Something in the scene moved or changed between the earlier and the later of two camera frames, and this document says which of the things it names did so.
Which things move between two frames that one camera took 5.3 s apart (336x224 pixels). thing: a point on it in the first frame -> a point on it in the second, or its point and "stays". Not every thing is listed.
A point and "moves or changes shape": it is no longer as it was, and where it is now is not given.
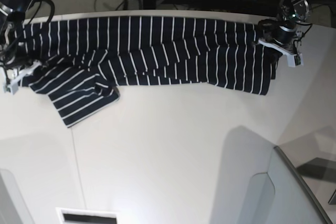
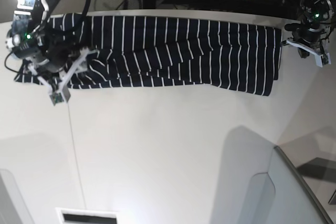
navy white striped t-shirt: [80, 66] moves or changes shape
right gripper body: [277, 31] -> [308, 31]
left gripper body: [18, 59] -> [56, 56]
